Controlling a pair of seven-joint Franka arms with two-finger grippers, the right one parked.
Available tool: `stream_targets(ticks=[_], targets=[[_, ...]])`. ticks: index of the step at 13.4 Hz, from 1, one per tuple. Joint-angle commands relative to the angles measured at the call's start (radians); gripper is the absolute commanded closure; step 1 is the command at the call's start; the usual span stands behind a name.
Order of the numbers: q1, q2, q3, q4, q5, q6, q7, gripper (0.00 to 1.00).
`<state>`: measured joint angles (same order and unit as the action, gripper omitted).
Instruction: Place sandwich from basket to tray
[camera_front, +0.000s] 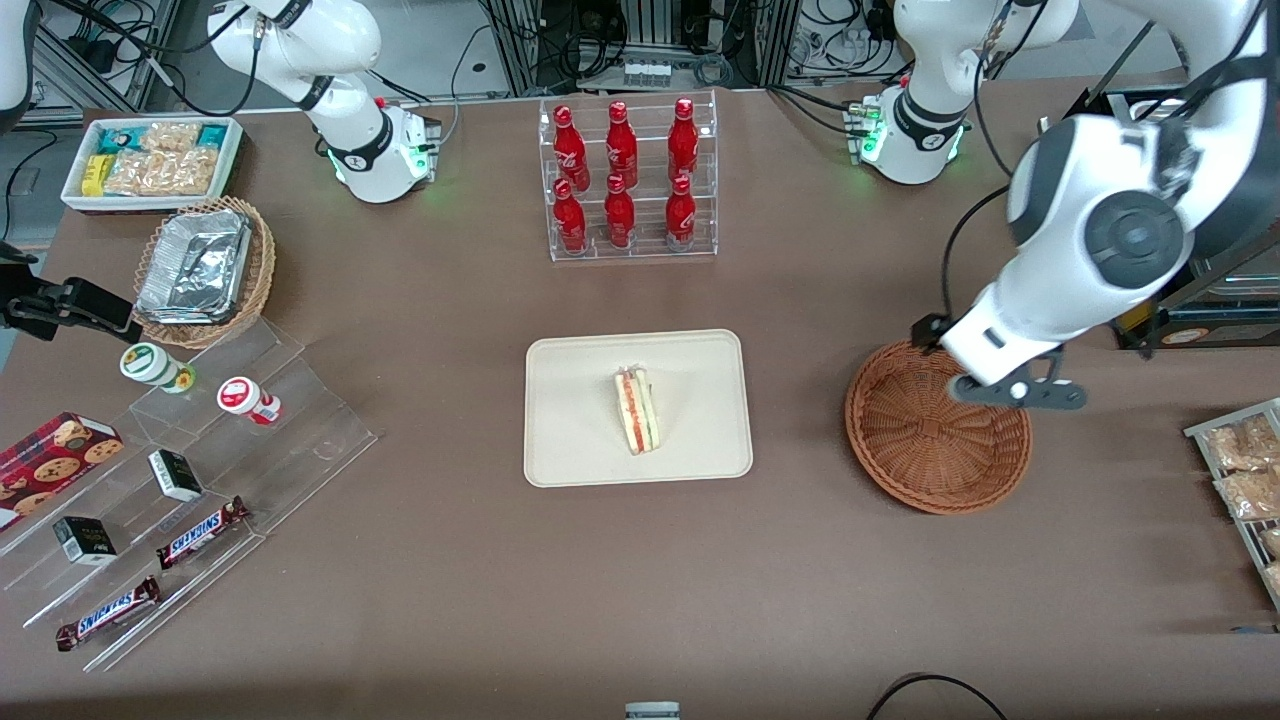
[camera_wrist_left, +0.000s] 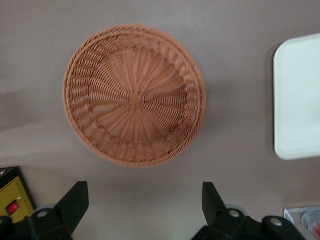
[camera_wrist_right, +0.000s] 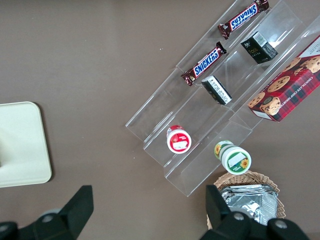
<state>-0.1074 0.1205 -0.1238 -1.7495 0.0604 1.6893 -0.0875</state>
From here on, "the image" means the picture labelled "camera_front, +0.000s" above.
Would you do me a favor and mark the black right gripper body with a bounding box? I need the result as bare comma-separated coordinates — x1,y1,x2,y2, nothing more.
0,243,73,333

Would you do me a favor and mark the triangular sandwich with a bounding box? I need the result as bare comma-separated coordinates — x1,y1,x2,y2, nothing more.
614,366,661,456

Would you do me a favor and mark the aluminium foil tray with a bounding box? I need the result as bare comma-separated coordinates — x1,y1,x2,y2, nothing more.
136,208,253,326

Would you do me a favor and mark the round brown wicker basket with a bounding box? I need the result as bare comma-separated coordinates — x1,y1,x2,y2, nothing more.
845,340,1033,516

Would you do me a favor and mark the light wicker basket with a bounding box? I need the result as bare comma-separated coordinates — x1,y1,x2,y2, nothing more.
133,196,277,349

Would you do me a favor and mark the cream rectangular tray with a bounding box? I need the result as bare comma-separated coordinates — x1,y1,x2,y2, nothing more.
524,329,754,489

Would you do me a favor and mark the green lid cup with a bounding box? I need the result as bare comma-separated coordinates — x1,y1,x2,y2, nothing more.
120,342,197,394

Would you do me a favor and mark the white snack bin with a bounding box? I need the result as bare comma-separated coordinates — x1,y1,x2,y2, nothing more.
60,116,245,216

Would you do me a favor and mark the clear rice cracker packet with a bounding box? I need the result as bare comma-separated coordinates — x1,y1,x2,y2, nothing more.
105,148,221,197

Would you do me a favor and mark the red cookie box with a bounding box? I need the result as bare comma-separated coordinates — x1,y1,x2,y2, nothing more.
0,412,125,531

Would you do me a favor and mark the red lid cup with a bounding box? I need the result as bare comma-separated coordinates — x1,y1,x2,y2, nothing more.
217,376,283,426

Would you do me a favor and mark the small black box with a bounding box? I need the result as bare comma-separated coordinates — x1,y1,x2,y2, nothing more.
52,516,118,566
148,449,204,502

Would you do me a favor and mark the black hot dog warmer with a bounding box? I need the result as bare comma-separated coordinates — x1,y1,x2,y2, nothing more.
1040,85,1280,351

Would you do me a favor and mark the clear acrylic stepped shelf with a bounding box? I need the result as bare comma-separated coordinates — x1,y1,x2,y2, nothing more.
0,315,379,673

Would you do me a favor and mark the snickers bar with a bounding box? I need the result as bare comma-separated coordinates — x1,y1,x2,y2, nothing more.
55,576,162,652
156,496,251,571

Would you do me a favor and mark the red cola bottle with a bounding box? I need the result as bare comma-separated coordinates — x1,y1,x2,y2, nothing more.
604,174,636,249
553,178,588,253
668,97,700,186
605,100,639,191
553,104,591,191
666,176,697,251

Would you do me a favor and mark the clear acrylic bottle rack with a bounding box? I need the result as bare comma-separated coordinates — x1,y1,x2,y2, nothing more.
538,90,719,263

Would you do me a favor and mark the grey wire tray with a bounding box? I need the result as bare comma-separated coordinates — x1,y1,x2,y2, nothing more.
1184,398,1280,613

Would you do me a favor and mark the black cable loop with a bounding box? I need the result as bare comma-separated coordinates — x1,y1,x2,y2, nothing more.
865,673,1011,720

